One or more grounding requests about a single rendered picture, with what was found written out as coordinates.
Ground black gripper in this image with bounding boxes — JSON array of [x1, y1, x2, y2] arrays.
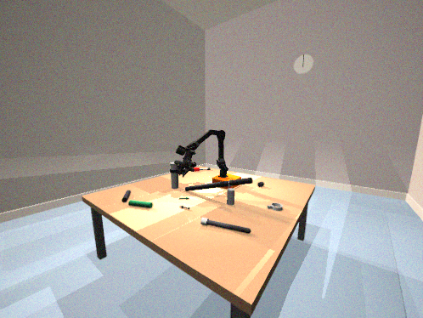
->
[[174, 156, 195, 177]]

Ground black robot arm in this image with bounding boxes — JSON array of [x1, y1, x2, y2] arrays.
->
[[176, 129, 228, 178]]

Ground green cylinder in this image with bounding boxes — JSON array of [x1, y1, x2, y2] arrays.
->
[[128, 200, 153, 208]]

